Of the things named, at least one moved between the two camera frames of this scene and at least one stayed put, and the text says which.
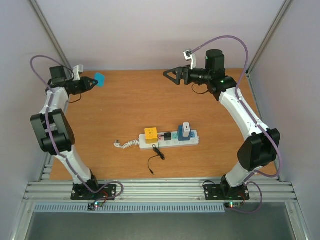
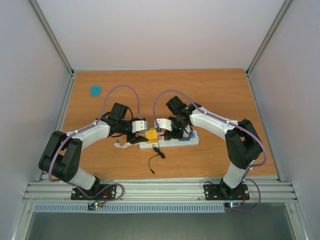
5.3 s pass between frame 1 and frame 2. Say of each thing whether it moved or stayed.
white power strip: stayed
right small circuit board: stayed
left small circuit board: stayed
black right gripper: moved
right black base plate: stayed
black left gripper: moved
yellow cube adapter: stayed
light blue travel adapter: moved
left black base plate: stayed
